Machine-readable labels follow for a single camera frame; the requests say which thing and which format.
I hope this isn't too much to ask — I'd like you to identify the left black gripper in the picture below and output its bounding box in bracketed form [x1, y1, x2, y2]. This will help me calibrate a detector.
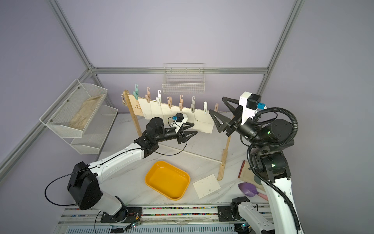
[155, 122, 197, 145]

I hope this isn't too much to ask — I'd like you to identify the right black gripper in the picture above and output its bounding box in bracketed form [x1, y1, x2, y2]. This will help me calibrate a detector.
[212, 99, 268, 153]

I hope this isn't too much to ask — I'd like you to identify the white postcard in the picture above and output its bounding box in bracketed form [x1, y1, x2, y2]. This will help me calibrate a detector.
[193, 109, 214, 134]
[161, 103, 175, 125]
[171, 106, 190, 116]
[185, 108, 195, 124]
[138, 98, 153, 120]
[193, 174, 221, 199]
[150, 100, 164, 119]

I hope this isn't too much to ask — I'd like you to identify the pink clothespin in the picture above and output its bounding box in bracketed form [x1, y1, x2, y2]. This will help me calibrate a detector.
[179, 95, 184, 111]
[214, 103, 219, 112]
[145, 87, 151, 103]
[167, 97, 172, 109]

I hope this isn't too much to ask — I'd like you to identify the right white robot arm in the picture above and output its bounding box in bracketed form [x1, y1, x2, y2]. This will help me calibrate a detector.
[209, 92, 303, 234]

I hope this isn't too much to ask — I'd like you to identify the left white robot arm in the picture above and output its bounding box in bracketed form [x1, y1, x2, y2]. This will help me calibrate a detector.
[67, 116, 198, 223]

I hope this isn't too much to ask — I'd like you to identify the yellow plastic tray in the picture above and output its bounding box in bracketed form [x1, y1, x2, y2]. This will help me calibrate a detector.
[145, 161, 191, 201]

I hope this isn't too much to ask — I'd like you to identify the green clothespin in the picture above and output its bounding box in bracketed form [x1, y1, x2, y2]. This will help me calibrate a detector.
[133, 84, 139, 100]

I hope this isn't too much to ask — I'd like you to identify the purple pink scoop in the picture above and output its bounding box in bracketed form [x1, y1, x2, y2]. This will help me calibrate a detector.
[238, 182, 268, 201]

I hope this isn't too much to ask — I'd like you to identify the beige glove in shelf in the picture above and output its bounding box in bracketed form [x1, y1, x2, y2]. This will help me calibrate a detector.
[68, 95, 103, 130]

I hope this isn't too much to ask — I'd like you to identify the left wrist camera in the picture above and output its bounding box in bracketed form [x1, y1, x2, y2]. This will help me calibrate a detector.
[172, 113, 184, 122]

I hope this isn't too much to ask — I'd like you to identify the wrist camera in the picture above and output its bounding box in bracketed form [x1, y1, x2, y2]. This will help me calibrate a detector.
[246, 94, 267, 110]
[172, 113, 184, 122]

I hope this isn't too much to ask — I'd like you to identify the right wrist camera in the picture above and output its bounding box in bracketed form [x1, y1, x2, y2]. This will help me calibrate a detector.
[246, 94, 267, 110]

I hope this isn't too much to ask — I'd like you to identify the white wire basket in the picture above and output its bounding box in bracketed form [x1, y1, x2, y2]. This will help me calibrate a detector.
[162, 63, 206, 95]

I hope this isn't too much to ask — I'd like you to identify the wooden string rack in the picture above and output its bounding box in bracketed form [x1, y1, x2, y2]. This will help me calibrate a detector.
[122, 90, 231, 181]

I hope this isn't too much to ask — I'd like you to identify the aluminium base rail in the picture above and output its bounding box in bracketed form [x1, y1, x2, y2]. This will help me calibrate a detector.
[54, 203, 255, 234]

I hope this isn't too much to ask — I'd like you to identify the white mesh wall shelf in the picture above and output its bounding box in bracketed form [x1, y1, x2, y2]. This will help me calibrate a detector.
[40, 80, 118, 155]

